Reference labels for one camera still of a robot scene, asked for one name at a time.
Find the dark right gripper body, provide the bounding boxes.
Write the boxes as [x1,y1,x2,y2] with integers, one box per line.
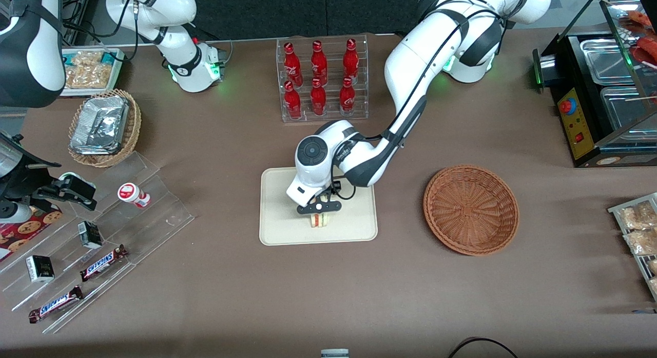
[0,132,62,225]

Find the beige plastic tray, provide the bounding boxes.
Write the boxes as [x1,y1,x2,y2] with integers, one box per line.
[259,167,379,246]

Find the light tan wicker basket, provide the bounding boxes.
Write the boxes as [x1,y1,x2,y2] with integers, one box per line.
[68,89,142,168]

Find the round brown wicker basket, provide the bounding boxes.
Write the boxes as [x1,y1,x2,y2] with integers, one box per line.
[423,165,520,256]

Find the tray of wrapped pastries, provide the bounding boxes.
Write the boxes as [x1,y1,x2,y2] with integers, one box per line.
[608,192,657,302]

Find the small black box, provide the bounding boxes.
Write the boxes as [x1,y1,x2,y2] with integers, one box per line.
[78,220,103,250]
[25,255,55,284]

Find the red cookie box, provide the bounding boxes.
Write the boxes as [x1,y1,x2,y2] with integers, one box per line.
[0,206,63,262]

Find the small white red-capped bottle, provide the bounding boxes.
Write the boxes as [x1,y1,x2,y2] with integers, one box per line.
[118,183,151,209]

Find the stack of foil containers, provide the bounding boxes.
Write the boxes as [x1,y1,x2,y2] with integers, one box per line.
[70,96,129,156]

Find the Snickers chocolate bar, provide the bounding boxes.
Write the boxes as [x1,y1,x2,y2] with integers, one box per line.
[28,286,84,324]
[80,244,128,282]

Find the clear acrylic bottle rack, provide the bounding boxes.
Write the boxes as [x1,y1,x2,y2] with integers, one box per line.
[276,34,370,124]

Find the clear acrylic stepped stand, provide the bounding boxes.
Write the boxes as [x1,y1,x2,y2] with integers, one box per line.
[0,152,195,334]

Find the red cola bottle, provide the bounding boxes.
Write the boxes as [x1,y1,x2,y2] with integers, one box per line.
[283,81,303,120]
[283,42,304,87]
[310,79,328,117]
[310,40,329,86]
[339,77,357,117]
[342,38,360,84]

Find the white snack container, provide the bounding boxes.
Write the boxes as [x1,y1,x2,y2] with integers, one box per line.
[60,47,126,98]

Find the black food warmer cabinet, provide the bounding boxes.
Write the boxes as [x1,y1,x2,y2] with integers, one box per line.
[532,0,657,168]

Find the steel warmer pan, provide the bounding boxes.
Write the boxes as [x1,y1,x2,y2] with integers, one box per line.
[579,38,638,86]
[600,85,657,144]

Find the black cables at right arm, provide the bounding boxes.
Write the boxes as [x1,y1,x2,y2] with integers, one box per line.
[61,0,170,62]

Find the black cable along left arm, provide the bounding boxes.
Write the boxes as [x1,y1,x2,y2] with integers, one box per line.
[328,0,516,201]

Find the black cable loop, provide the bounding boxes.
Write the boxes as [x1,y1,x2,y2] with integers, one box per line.
[448,337,520,358]

